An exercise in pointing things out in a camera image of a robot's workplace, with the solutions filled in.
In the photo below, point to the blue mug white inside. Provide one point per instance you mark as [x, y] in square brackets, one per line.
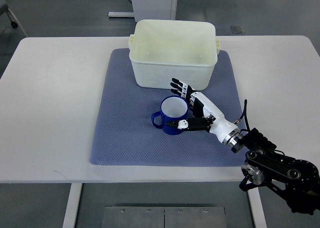
[172, 109]

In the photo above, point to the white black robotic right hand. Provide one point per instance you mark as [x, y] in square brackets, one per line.
[206, 115]

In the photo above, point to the white plastic storage box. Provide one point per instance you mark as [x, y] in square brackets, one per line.
[161, 50]

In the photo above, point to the white cabinet with base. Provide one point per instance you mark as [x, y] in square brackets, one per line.
[149, 9]

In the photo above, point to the white table frame legs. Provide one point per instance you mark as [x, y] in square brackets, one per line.
[72, 206]

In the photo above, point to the chair with caster wheel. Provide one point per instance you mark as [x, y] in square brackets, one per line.
[14, 22]

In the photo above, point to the metal base plate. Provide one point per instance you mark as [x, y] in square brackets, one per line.
[163, 217]

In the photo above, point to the grey floor outlet plate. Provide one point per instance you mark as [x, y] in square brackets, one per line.
[237, 29]

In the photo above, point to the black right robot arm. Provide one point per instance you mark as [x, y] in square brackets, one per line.
[297, 181]

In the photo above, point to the blue textured cloth mat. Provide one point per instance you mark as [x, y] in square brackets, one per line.
[125, 135]

